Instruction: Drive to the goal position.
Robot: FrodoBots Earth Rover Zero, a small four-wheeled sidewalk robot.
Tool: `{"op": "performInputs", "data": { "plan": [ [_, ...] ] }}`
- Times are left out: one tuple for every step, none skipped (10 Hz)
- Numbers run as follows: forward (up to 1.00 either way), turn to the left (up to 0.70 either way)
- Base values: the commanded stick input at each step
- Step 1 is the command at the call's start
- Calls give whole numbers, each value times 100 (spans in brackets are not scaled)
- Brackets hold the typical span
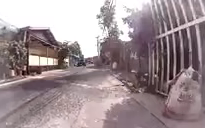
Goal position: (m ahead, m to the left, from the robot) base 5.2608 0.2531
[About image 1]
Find pole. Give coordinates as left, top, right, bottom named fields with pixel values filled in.
left=95, top=35, right=101, bottom=58

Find dark vehicle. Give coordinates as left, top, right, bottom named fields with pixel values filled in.
left=74, top=59, right=87, bottom=68

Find trees behind house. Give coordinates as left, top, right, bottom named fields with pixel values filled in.
left=57, top=40, right=84, bottom=69

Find tall tree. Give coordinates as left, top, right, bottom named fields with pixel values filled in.
left=96, top=0, right=124, bottom=43

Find grey asphalt road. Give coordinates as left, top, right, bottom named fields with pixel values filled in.
left=0, top=65, right=168, bottom=128

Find dark leafy tree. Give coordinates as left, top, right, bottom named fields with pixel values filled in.
left=121, top=3, right=155, bottom=73

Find wooden house with white panels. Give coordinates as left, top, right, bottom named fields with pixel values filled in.
left=15, top=26, right=62, bottom=75

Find pale concrete roadside strip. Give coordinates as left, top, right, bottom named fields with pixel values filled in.
left=110, top=70, right=205, bottom=128

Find white metal bar fence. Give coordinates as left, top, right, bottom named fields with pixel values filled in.
left=147, top=0, right=205, bottom=108

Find green bush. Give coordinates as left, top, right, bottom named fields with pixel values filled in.
left=5, top=39, right=29, bottom=76

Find pale filled sack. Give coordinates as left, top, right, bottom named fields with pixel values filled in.
left=163, top=65, right=203, bottom=122

